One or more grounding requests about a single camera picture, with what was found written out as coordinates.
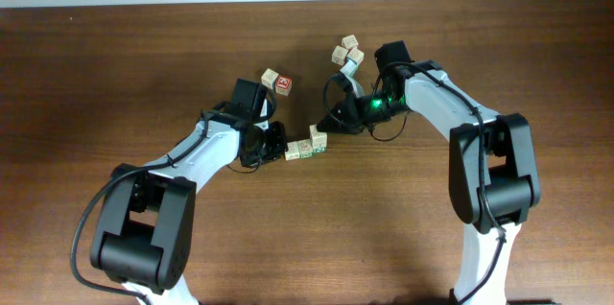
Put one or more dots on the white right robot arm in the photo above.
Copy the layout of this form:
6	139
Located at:
493	179

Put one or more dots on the wooden block rear plain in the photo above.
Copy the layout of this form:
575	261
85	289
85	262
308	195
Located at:
350	42

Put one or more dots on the wooden block green N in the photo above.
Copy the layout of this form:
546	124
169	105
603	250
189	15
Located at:
318	139

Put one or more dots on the wooden block red E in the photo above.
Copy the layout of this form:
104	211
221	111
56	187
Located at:
283	85

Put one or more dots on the plain wooden picture block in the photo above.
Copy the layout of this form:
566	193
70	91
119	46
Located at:
292	151

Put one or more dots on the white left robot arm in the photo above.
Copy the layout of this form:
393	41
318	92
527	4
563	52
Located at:
143	235

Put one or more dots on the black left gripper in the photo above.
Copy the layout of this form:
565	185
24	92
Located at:
279	146

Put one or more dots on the wooden block blue side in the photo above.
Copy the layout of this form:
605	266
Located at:
269	78

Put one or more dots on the wooden block blue letter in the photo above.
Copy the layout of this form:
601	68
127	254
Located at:
355	55

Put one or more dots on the wooden block green R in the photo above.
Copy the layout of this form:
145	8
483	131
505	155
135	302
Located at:
305	148

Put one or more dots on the wooden block red side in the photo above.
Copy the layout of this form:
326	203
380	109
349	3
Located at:
339	55

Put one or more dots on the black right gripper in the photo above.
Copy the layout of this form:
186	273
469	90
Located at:
350	117

